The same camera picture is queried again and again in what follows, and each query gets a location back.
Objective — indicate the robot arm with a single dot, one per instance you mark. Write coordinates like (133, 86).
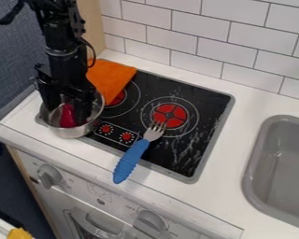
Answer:
(60, 21)

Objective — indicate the yellow toy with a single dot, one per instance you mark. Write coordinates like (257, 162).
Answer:
(19, 234)

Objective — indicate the toy stove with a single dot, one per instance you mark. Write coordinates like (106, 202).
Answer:
(168, 124)

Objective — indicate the toy sink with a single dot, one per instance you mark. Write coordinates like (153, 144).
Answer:
(281, 171)

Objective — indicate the silver pot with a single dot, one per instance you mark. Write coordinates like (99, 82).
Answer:
(79, 127)

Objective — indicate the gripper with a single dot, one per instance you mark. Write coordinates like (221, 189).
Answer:
(64, 73)

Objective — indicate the red toy pepper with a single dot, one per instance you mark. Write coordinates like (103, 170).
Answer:
(67, 115)

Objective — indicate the orange cloth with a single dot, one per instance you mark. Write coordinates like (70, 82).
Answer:
(109, 79)

